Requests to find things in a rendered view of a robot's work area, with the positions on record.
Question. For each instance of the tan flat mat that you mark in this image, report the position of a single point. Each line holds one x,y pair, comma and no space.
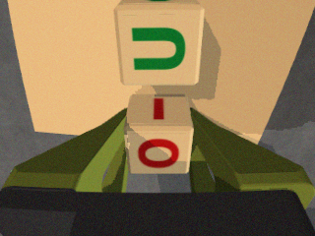
68,57

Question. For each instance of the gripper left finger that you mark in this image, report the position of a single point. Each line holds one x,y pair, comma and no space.
80,163

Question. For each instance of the tan letter block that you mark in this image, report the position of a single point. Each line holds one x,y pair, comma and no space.
159,41
158,133

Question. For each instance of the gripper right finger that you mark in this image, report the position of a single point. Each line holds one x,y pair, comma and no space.
239,165

